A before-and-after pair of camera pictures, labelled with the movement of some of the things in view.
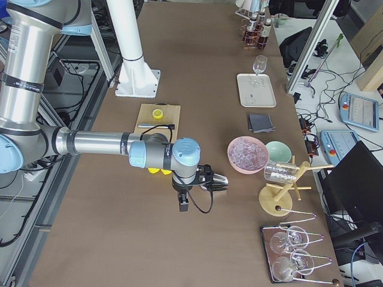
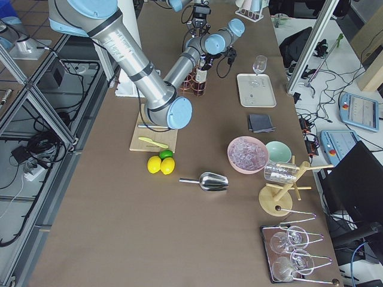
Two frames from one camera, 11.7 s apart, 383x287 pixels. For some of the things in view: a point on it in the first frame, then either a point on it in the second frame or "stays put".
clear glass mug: [278, 172] stays put
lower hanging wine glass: [301, 262] stays put
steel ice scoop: [219, 183] stays put
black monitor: [356, 182] stays put
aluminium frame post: [318, 30] stays put
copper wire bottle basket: [252, 37] → [191, 85]
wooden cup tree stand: [274, 200] stays put
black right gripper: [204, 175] → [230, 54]
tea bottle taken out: [265, 33] → [201, 76]
